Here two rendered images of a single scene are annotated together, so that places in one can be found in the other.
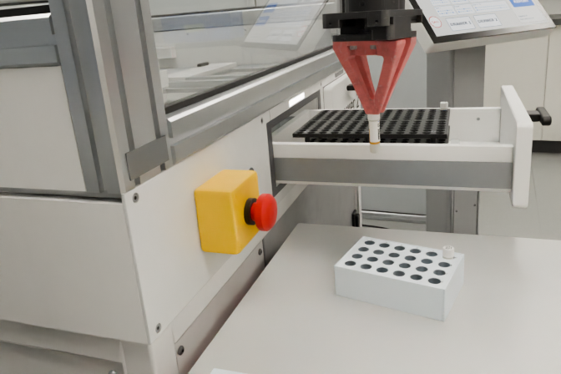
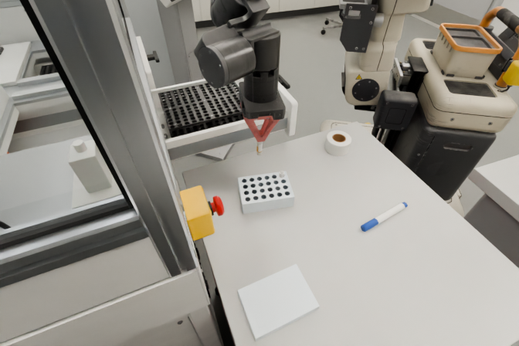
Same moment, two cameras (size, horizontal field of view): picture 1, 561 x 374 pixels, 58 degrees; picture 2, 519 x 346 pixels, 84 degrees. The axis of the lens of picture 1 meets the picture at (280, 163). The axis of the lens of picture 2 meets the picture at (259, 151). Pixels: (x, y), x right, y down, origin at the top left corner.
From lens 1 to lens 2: 0.38 m
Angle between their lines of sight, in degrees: 45
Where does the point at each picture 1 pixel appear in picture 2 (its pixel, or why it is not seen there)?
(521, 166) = (293, 120)
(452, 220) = not seen: hidden behind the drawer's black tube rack
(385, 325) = (275, 220)
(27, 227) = (122, 310)
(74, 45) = (160, 223)
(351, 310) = (256, 218)
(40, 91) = (130, 253)
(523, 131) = (294, 106)
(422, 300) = (285, 202)
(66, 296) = (154, 318)
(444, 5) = not seen: outside the picture
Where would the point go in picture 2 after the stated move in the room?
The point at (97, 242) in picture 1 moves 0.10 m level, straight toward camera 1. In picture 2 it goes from (178, 290) to (239, 321)
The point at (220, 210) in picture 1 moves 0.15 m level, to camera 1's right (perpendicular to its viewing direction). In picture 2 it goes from (205, 222) to (264, 178)
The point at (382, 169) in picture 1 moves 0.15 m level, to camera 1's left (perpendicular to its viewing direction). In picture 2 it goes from (230, 137) to (180, 166)
